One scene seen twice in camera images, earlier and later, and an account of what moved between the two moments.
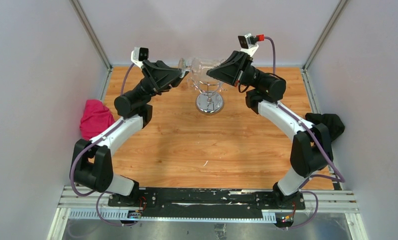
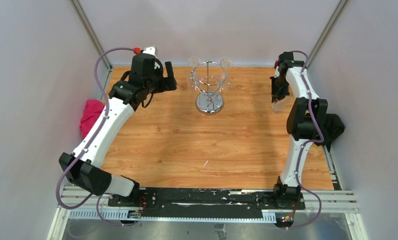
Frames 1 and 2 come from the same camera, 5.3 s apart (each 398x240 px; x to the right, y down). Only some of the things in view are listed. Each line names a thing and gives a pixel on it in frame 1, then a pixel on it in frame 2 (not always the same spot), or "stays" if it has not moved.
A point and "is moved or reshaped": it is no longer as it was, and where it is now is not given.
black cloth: x=334 y=124 stays
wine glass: x=199 y=66 is moved or reshaped
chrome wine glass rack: x=209 y=102 stays
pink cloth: x=96 y=116 stays
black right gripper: x=234 y=70 → x=278 y=95
